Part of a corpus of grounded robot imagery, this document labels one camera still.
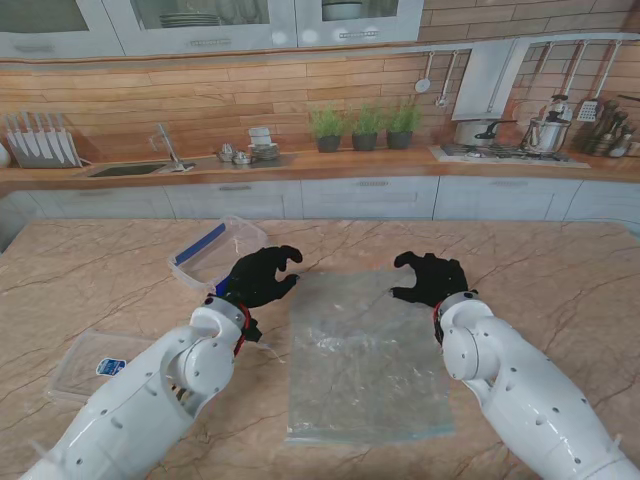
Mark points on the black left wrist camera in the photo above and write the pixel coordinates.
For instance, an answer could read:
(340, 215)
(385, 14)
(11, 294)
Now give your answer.
(254, 332)

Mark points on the clear plastic lid blue label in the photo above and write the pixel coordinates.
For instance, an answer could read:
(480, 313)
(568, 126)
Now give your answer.
(85, 360)

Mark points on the clear plastic crate blue latches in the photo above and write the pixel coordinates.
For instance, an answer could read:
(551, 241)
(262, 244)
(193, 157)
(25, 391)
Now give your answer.
(200, 250)

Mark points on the printed kitchen backdrop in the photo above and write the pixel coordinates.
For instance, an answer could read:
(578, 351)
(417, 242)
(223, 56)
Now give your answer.
(200, 100)

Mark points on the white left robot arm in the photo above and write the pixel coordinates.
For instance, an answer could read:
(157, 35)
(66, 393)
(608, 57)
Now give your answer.
(150, 400)

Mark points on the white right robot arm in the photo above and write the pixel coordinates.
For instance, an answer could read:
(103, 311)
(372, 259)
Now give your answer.
(525, 390)

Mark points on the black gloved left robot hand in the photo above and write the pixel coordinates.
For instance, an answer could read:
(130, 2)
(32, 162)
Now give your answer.
(257, 280)

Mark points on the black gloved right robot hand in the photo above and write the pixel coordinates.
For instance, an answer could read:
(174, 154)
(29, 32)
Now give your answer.
(440, 280)

